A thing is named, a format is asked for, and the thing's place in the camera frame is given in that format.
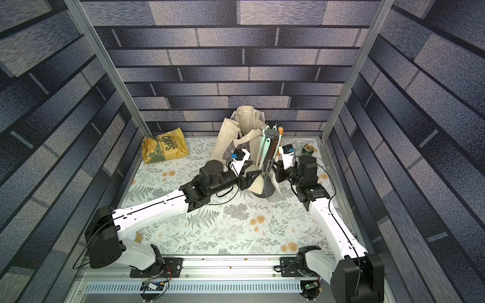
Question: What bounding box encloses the grey utensil rack stand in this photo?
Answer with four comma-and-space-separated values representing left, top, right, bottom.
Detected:
250, 125, 284, 198

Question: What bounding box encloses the mint handle cream spatula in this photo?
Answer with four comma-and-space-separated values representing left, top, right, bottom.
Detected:
250, 138, 271, 195

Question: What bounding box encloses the mint handle cream spoon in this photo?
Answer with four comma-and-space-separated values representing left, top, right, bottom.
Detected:
255, 126, 269, 166

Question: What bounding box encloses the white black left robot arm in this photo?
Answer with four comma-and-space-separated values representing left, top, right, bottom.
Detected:
86, 160, 261, 271

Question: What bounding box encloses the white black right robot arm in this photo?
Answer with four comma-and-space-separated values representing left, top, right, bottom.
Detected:
274, 154, 385, 302

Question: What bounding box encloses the green beer can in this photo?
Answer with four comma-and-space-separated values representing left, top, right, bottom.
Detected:
301, 144, 314, 155

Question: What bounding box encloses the beige canvas tote bag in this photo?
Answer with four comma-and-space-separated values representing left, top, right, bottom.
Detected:
209, 106, 266, 163

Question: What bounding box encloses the yellow green chips bag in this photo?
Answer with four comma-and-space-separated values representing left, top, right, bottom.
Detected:
141, 128, 189, 164

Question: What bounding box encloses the right circuit board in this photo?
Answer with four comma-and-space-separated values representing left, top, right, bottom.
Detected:
301, 280, 321, 300

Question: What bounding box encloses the circuit board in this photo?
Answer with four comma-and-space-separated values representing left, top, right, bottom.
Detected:
301, 280, 321, 300
140, 280, 165, 293

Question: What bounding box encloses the left circuit board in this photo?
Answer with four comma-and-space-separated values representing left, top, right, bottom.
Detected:
140, 280, 165, 293

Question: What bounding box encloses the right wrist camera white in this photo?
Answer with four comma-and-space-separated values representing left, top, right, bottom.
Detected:
279, 144, 296, 170

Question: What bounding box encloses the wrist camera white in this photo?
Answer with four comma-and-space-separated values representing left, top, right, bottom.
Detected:
229, 148, 253, 176
279, 144, 296, 170

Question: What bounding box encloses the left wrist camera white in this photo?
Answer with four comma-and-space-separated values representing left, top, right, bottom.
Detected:
229, 148, 253, 176

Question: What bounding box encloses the dark brown handle utensil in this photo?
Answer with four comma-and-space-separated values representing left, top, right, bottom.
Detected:
264, 137, 279, 170

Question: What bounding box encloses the wooden handle white utensil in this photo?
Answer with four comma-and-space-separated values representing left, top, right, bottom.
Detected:
272, 126, 284, 194

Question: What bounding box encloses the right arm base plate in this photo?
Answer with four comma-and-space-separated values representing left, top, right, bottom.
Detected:
280, 257, 304, 278

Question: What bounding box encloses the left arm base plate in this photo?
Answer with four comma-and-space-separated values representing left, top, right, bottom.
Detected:
130, 258, 184, 279

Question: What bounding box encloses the aluminium rail frame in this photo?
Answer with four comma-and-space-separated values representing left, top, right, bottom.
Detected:
65, 255, 334, 302

